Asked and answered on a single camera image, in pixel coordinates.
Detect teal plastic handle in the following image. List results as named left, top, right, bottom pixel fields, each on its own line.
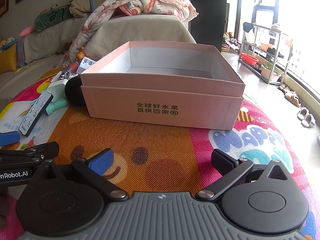
left=46, top=97, right=68, bottom=116

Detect black round device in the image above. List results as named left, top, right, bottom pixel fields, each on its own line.
left=64, top=75, right=84, bottom=105

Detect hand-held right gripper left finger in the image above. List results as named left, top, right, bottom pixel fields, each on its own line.
left=27, top=148, right=129, bottom=202

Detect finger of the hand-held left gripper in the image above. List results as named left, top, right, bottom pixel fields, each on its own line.
left=0, top=141, right=60, bottom=167
left=0, top=131, right=21, bottom=147

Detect yellow cushion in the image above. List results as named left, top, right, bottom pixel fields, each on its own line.
left=0, top=44, right=18, bottom=74

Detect pink printed blanket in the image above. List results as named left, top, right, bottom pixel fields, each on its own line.
left=61, top=0, right=199, bottom=68

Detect red metallic cylinder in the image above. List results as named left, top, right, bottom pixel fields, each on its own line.
left=57, top=62, right=80, bottom=80

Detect potted plant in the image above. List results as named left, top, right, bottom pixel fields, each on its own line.
left=261, top=59, right=282, bottom=82

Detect green plush toy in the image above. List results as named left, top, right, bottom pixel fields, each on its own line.
left=19, top=4, right=74, bottom=37

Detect red plastic basin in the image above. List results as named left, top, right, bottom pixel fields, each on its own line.
left=241, top=53, right=260, bottom=66

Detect colourful toy pile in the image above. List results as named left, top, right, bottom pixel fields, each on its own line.
left=0, top=37, right=18, bottom=48

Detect beige pillow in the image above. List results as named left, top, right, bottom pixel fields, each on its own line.
left=69, top=0, right=110, bottom=18

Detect pile of shoes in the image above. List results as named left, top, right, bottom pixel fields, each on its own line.
left=222, top=31, right=242, bottom=53

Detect white device with round buttons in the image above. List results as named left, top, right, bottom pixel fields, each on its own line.
left=76, top=57, right=97, bottom=75

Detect pink cardboard box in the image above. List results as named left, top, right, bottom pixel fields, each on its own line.
left=80, top=41, right=246, bottom=131

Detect metal shelf rack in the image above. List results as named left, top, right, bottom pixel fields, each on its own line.
left=237, top=22, right=293, bottom=85

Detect black shoes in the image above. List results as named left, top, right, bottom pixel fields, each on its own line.
left=266, top=47, right=284, bottom=59

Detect orange toy figure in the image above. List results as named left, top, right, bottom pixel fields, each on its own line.
left=75, top=47, right=86, bottom=62

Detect sofa with beige cover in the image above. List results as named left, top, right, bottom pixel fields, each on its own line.
left=0, top=14, right=197, bottom=105

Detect white mint plastic device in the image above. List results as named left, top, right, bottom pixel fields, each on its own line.
left=47, top=79, right=68, bottom=99

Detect colourful picture book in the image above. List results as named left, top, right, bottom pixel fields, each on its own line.
left=16, top=37, right=26, bottom=68

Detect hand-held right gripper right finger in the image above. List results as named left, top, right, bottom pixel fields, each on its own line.
left=195, top=149, right=295, bottom=202

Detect white slipper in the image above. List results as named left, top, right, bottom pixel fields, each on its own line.
left=302, top=114, right=316, bottom=128
left=297, top=107, right=309, bottom=120

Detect colourful cartoon play mat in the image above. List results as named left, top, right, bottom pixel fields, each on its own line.
left=0, top=66, right=318, bottom=240

